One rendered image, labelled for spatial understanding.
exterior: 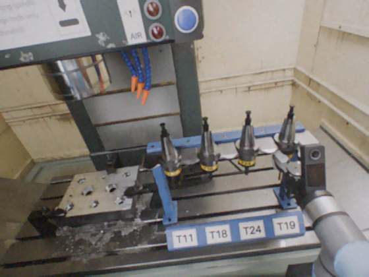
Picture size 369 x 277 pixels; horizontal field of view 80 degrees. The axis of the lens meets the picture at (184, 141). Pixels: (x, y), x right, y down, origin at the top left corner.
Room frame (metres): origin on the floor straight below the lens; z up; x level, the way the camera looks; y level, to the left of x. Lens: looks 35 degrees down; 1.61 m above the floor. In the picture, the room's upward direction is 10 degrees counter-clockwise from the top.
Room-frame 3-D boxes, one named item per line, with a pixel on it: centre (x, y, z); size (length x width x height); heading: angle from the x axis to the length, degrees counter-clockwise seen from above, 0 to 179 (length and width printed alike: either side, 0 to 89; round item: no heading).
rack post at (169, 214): (0.55, 0.10, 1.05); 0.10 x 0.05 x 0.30; 177
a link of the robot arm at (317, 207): (0.27, -0.27, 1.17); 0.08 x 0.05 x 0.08; 87
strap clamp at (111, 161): (0.80, 0.34, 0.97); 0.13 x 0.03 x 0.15; 177
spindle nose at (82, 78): (0.61, 0.25, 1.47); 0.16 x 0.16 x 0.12
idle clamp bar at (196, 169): (0.71, 0.02, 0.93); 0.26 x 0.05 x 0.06; 92
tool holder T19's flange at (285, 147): (0.48, -0.28, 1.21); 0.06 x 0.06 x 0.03
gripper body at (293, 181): (0.36, -0.28, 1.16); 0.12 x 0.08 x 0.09; 177
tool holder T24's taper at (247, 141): (0.48, -0.17, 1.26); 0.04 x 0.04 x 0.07
